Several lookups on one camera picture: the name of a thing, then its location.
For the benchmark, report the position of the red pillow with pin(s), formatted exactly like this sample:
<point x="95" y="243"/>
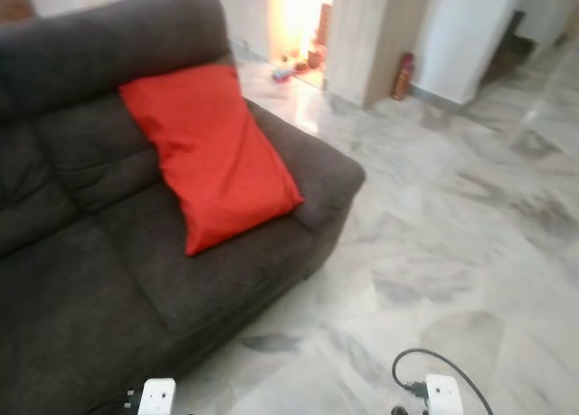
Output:
<point x="213" y="157"/>

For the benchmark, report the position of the red bottle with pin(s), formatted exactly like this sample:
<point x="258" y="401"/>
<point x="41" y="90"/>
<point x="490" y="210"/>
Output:
<point x="403" y="76"/>

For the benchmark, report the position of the dark brown fabric sofa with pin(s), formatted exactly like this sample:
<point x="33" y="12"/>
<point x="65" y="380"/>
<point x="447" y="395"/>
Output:
<point x="81" y="279"/>

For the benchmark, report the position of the small blue toy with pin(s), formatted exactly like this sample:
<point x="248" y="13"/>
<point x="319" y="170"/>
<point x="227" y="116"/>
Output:
<point x="284" y="73"/>

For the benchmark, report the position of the small brown jar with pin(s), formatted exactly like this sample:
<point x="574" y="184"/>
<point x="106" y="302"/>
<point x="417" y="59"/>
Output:
<point x="316" y="58"/>

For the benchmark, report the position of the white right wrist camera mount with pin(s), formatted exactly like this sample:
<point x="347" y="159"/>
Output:
<point x="443" y="397"/>

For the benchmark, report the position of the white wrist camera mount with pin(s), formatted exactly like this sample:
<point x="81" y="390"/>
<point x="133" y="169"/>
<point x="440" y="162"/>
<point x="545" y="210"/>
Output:
<point x="443" y="397"/>
<point x="156" y="399"/>

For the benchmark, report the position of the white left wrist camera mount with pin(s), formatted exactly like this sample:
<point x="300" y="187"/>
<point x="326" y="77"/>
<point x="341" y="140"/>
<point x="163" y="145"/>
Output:
<point x="156" y="399"/>

